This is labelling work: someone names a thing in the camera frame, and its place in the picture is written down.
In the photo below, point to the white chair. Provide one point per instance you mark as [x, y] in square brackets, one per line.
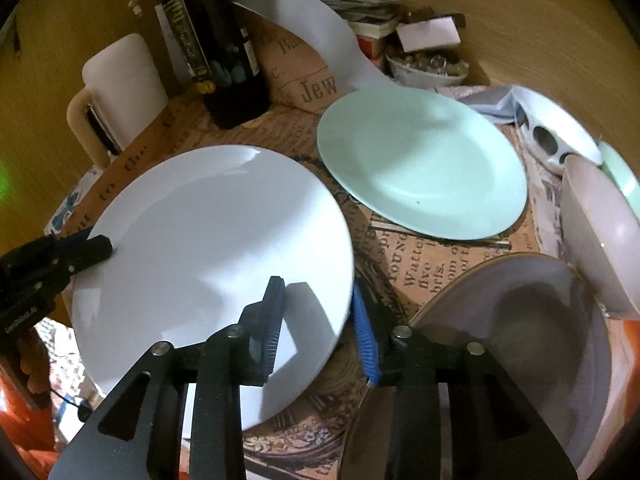
[125, 75]

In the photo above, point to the small white cardboard box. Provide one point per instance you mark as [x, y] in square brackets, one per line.
[430, 32]

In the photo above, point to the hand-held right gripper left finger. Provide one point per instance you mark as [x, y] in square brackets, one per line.
[269, 340]

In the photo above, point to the bowl of small trinkets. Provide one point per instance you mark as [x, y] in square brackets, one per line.
[425, 67]

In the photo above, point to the large brown-rimmed grey bowl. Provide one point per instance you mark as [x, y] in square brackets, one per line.
[530, 310]

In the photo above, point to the white bowl with black spots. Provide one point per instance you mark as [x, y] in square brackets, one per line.
[560, 115]

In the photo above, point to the mint green plate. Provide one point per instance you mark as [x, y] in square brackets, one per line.
[425, 160]

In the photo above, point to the newspaper print tablecloth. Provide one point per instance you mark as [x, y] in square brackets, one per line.
[415, 270]

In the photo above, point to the stack of books and papers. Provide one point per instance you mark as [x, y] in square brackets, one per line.
[365, 10]

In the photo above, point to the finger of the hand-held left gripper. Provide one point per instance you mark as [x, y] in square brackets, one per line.
[90, 251]

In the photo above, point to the white plate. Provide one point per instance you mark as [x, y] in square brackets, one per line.
[200, 235]

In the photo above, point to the dark wine bottle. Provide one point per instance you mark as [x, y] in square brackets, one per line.
[225, 60]

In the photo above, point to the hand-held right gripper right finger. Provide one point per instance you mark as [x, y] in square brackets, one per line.
[366, 345]

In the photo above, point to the small mint green bowl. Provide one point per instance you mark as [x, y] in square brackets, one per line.
[622, 175]

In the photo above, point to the pale pink bowl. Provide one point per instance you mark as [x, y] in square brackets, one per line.
[600, 230]

